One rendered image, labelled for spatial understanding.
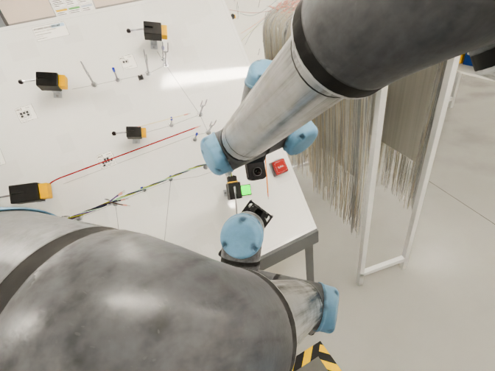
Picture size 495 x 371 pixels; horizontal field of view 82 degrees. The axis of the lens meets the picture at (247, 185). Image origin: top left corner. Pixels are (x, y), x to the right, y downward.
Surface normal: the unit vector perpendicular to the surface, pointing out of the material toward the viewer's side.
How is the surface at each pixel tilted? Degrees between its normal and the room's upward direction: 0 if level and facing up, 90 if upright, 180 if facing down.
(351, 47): 104
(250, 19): 50
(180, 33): 54
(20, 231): 13
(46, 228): 23
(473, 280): 0
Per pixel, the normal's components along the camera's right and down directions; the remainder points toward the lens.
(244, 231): -0.08, -0.04
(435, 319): -0.15, -0.80
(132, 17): 0.26, -0.09
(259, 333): 0.77, -0.29
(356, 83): -0.12, 0.97
